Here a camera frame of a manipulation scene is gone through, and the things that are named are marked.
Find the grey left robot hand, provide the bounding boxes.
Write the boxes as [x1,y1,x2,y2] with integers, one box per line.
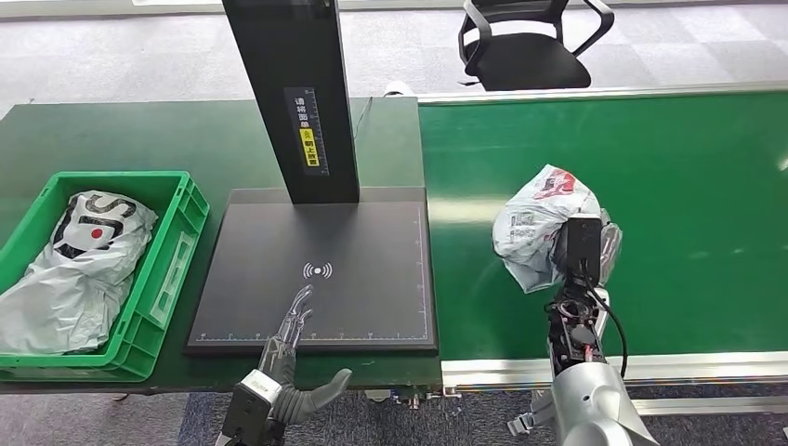
[258,283,354,426]

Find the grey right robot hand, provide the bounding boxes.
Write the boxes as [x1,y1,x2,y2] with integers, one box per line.
[552,207,624,285]

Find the white package with red print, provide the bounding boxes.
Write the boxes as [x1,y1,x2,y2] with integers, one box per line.
[492,164,610,295]

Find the green conveyor belt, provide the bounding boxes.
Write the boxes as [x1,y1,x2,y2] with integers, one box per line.
[418,89,788,363]

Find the black inbound scanner machine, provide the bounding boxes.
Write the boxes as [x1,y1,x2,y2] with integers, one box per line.
[184,0,440,357]

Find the white package with black print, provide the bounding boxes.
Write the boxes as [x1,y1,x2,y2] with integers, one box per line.
[0,190,160,357]

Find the green plastic crate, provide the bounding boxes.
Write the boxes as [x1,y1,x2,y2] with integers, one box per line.
[0,171,211,384]

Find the black office chair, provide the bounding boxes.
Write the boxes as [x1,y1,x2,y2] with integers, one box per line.
[457,0,616,93]

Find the black label sticker with yellow patch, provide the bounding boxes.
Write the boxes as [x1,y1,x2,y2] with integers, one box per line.
[283,86,331,177]

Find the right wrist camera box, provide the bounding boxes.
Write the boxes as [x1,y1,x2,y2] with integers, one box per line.
[565,213,604,283]

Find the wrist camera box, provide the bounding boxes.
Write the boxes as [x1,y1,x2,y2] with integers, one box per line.
[220,369,283,446]
[565,213,604,283]

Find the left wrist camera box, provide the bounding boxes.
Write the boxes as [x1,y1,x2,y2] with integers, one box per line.
[220,369,283,446]

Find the aluminium conveyor frame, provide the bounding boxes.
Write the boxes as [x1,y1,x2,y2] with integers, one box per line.
[417,80,788,420]

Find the thin black cable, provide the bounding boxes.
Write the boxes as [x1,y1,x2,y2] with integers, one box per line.
[351,96,374,143]

